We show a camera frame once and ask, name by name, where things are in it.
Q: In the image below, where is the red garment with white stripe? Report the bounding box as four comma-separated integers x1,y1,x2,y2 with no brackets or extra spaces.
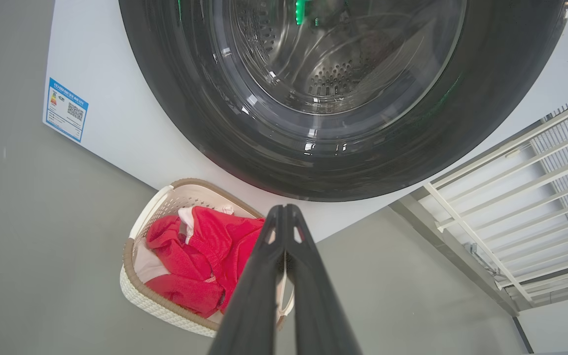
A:
178,206,266,311

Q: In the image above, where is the cream perforated basket brown rim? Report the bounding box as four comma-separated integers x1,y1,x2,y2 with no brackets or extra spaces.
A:
120,178,294,338

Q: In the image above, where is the white metal drying rack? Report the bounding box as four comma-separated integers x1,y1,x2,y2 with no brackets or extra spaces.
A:
425,89,568,304

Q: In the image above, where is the red garment with white panel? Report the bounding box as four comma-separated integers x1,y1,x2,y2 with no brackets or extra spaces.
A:
134,214,225,319

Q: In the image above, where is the blue energy label sticker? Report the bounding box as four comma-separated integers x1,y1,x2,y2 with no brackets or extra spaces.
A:
42,77,89,143

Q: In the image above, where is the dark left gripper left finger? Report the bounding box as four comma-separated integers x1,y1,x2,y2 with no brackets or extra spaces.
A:
209,205,285,355

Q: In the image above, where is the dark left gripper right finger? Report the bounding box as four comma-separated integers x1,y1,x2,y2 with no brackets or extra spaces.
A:
280,204,362,355

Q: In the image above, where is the white front-load washing machine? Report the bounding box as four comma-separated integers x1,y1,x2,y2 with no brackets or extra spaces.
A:
42,0,568,242

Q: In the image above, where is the dark round glass washer door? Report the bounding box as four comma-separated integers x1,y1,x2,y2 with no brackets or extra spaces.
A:
119,0,568,202

